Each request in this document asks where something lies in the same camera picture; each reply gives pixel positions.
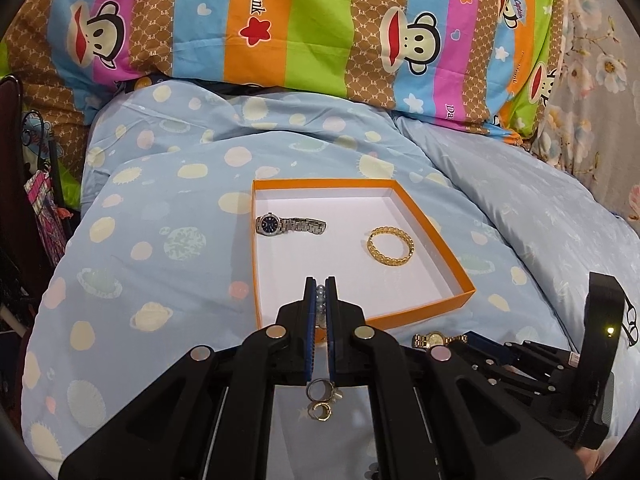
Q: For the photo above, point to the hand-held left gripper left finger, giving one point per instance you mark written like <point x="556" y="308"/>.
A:
<point x="310" y="320"/>

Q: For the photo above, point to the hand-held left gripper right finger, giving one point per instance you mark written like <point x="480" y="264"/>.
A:
<point x="330" y="320"/>

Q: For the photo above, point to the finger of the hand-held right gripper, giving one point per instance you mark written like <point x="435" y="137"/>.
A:
<point x="492" y="346"/>
<point x="500" y="377"/>

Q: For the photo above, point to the gold wristwatch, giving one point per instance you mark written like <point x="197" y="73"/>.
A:
<point x="434" y="340"/>

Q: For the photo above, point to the orange shallow cardboard box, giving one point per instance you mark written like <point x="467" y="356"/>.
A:
<point x="350" y="260"/>

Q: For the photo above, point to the person's right hand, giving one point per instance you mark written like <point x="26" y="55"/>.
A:
<point x="592" y="465"/>

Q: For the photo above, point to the silver wristwatch blue dial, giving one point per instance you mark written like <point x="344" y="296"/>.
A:
<point x="272" y="224"/>

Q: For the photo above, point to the light blue planet print blanket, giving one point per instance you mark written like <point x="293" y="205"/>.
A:
<point x="165" y="240"/>

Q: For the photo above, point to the grey floral cloth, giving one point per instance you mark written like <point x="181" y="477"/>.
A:
<point x="590" y="85"/>

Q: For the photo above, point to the pink patterned bag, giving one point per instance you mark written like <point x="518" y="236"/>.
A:
<point x="46" y="215"/>

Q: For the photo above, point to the small striped cartoon monkey pillow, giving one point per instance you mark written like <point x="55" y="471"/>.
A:
<point x="530" y="60"/>

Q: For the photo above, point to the large striped cartoon monkey pillow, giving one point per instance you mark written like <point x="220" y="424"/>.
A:
<point x="310" y="20"/>

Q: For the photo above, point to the dark wooden furniture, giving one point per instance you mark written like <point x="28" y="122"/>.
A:
<point x="12" y="185"/>

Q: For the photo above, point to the blue cartoon soft toy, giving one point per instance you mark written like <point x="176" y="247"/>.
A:
<point x="37" y="137"/>

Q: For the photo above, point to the brown patterned striped bedding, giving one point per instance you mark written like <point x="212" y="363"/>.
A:
<point x="45" y="100"/>

